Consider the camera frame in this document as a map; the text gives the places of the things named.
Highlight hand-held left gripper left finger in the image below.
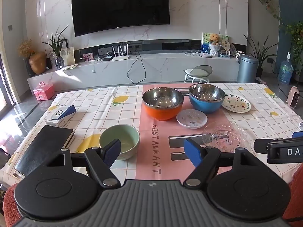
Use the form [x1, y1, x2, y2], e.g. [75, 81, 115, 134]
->
[46, 138, 122, 188]

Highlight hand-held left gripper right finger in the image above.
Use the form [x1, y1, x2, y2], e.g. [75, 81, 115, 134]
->
[183, 138, 260, 188]

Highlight pale green ceramic bowl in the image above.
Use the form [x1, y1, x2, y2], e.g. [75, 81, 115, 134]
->
[99, 124, 141, 160]

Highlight clear glass plate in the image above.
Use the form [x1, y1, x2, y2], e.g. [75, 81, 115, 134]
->
[202, 121, 248, 153]

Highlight fruit print ceramic plate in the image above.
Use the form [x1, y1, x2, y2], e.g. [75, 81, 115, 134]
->
[221, 94, 251, 113]

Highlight small white printed plate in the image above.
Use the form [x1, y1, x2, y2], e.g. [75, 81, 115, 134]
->
[176, 109, 208, 129]

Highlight pink heater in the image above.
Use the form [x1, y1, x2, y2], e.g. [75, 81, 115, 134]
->
[286, 86, 301, 109]

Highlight pink placemat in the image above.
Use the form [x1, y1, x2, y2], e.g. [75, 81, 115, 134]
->
[135, 83, 233, 180]

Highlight lemon print checked tablecloth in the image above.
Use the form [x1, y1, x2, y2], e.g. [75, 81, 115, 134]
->
[0, 82, 303, 194]

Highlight blue steel bowl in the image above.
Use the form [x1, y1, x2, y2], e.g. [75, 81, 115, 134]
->
[189, 83, 225, 114]

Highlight orange steel bowl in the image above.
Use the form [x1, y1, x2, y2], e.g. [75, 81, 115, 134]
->
[142, 87, 184, 121]

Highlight blue water bottle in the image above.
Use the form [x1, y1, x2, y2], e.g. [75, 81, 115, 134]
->
[278, 60, 294, 86]

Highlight white and blue box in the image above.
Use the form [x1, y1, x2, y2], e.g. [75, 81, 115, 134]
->
[45, 105, 77, 128]

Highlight black notebook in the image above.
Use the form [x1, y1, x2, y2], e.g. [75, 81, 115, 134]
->
[14, 125, 76, 177]

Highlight grey trash bin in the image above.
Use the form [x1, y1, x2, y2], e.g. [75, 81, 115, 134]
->
[237, 54, 259, 83]

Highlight round stool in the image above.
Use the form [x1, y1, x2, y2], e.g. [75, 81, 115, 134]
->
[184, 65, 213, 84]

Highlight potted green plant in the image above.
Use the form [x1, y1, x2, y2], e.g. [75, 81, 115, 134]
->
[244, 34, 278, 78]

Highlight grey marble tv cabinet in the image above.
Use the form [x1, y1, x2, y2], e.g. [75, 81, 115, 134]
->
[27, 52, 239, 95]

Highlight pink carry case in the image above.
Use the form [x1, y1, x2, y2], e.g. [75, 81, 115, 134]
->
[33, 82, 55, 100]

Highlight white router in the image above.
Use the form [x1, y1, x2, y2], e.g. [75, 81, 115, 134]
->
[111, 42, 129, 61]

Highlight hanging vine plant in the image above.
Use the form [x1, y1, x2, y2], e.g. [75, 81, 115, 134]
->
[252, 0, 303, 76]

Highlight drawing card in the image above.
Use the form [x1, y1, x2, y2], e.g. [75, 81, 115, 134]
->
[60, 47, 76, 66]

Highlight green plant in glass vase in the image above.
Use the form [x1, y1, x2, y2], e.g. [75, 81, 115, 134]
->
[42, 25, 69, 69]

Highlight white hand fan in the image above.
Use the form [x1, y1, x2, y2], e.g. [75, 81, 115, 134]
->
[220, 39, 231, 52]

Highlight teddy bears in baskets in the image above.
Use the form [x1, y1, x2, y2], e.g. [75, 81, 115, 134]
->
[202, 32, 230, 55]

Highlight red fabric chair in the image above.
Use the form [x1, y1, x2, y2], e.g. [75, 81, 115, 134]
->
[2, 170, 303, 227]

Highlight brown teddy bear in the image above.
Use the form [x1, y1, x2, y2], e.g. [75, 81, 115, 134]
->
[208, 33, 220, 45]

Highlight brown round vase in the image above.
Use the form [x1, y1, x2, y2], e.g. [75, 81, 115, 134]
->
[29, 51, 47, 74]

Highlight black speaker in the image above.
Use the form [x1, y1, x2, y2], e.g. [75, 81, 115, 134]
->
[25, 57, 35, 77]

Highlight dried yellow flowers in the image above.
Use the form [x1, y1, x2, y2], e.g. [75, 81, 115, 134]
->
[18, 39, 36, 58]

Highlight black television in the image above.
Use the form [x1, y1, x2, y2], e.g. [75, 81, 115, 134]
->
[71, 0, 171, 37]

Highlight black cable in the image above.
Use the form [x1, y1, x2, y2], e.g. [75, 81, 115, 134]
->
[127, 50, 148, 86]

